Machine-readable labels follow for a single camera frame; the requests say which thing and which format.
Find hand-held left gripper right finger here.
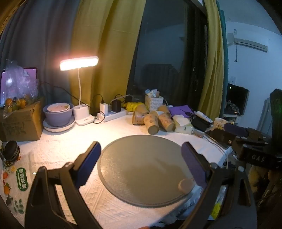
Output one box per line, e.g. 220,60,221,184
178,142,259,229

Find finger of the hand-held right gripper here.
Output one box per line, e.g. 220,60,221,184
223,123,250,139
209,128,237,150

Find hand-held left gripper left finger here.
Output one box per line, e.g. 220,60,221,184
24,141,104,229

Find white printed mug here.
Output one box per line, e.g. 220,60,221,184
212,117,229,131

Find black box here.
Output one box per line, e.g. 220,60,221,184
191,116,212,132

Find white textured tablecloth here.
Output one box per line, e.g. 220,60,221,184
0,113,234,228

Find white tube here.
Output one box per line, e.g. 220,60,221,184
197,111,213,123

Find black monitor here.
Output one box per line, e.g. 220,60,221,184
223,83,250,117

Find tissue packet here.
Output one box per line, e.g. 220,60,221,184
172,115,194,135

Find dark speckled panel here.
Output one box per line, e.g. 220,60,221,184
269,88,282,142

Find yellow white packet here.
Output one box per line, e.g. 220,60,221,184
210,184,228,221

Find white plate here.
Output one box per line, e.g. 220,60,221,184
43,116,76,133

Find purple cloth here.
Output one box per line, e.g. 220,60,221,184
168,105,195,117

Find white power strip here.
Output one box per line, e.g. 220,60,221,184
95,110,128,123

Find round grey mat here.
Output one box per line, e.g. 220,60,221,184
97,135,206,208

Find purple bowl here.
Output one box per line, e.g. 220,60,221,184
43,103,74,127

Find white inner bowl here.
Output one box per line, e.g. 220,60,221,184
47,103,71,112

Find yellow cloth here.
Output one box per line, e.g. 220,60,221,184
123,102,144,113

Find white woven basket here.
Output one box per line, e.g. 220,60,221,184
145,88,164,112

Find yellow curtain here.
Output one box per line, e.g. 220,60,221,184
198,0,225,115
70,0,148,110

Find printed fruit sticker sheet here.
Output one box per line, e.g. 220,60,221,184
0,154,30,215

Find cardboard box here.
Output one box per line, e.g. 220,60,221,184
0,97,45,142

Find black round case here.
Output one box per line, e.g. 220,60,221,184
2,140,21,162

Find white air conditioner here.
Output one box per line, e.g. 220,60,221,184
227,33,268,53

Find oranges in plastic bag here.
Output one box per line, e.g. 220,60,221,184
3,59,40,113

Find white desk lamp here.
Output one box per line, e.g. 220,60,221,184
59,56,99,126

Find dark window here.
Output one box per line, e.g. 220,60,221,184
126,0,210,108

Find laptop screen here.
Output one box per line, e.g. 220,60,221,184
0,67,38,106

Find grey curtain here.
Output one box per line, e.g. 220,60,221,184
0,0,83,110

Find black cable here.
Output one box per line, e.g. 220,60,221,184
38,81,104,124

